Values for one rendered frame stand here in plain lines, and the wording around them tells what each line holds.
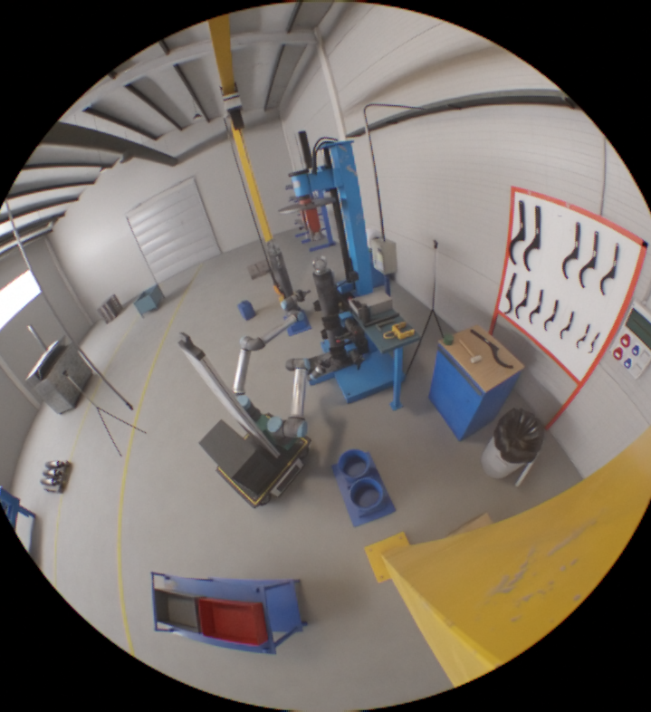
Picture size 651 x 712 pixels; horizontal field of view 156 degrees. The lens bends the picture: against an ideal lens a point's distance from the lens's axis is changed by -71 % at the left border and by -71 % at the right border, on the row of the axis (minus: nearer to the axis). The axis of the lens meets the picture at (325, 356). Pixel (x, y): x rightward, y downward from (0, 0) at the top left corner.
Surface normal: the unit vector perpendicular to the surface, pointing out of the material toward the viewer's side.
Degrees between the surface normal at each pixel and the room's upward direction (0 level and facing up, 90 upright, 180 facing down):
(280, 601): 0
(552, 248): 90
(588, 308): 90
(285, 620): 0
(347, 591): 0
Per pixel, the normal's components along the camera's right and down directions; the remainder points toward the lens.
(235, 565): -0.19, -0.72
